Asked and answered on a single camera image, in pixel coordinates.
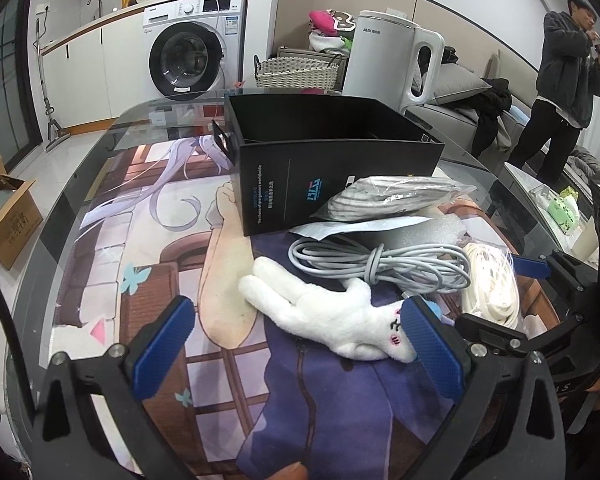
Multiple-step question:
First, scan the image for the pile of colourful clothes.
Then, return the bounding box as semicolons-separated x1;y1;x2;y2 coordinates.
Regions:
307;8;358;56

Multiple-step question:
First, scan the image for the white wicker basket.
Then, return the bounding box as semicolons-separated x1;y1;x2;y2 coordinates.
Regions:
253;55;342;90

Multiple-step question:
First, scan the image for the white plush bunny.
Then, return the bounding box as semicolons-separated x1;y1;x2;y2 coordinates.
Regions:
237;256;420;362

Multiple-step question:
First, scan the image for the printed table mat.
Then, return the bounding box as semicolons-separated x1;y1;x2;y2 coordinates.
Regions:
50;135;566;480

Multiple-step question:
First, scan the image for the brown cardboard box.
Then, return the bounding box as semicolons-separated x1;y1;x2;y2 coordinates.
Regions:
0;156;44;271

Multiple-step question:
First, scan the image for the white washing machine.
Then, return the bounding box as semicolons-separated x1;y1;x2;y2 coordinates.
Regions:
142;0;248;102

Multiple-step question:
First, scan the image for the grey knit blanket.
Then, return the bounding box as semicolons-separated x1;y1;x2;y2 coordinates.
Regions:
562;145;600;186

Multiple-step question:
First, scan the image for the white electric kettle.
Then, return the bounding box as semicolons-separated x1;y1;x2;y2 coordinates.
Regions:
341;9;446;116

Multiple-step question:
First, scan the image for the bagged white rope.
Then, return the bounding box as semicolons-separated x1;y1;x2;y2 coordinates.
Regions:
460;241;523;331

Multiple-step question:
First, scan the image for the white kitchen cabinet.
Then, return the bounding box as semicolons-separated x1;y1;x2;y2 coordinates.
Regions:
40;0;251;136

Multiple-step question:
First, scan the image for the grey sofa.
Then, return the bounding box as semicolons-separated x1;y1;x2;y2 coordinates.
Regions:
405;50;536;161

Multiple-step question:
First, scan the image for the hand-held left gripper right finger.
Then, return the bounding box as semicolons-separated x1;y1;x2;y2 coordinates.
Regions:
401;296;567;480

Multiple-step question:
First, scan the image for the flat mop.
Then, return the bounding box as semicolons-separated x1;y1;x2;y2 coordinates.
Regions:
34;17;72;152

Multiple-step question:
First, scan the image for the person's left hand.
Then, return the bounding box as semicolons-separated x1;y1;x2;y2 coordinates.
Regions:
270;461;309;480

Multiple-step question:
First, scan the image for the grey pillow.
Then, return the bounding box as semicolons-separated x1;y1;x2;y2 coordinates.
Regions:
427;62;496;107

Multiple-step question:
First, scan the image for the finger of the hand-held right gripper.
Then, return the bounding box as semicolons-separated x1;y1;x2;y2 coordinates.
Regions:
511;250;600;311
454;312;588;357

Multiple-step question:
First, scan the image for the green dotted pouch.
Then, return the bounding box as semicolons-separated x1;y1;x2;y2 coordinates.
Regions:
550;187;581;236

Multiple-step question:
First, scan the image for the black cardboard box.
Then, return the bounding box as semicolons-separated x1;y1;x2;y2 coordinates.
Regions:
223;94;447;237

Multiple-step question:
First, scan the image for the bagged striped grey cable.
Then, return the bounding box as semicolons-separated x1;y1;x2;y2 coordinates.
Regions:
310;175;478;223

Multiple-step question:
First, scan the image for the grey plastic pouch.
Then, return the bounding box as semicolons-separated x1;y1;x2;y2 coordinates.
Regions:
289;215;468;251

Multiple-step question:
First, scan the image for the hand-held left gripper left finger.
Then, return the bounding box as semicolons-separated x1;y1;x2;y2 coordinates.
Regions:
30;295;197;480

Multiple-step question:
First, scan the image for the dark glass sliding door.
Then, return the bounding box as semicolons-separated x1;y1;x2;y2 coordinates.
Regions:
0;0;37;161

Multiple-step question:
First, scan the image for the black jacket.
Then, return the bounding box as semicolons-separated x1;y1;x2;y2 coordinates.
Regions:
472;77;513;158

